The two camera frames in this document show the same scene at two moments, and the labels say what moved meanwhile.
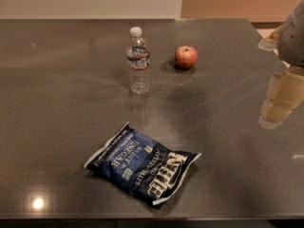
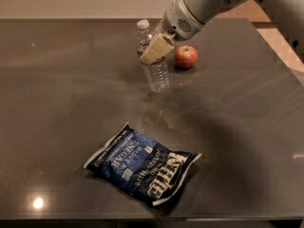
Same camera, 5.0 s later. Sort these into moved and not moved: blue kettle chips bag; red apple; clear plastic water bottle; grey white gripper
Moved: grey white gripper; clear plastic water bottle
Not moved: red apple; blue kettle chips bag
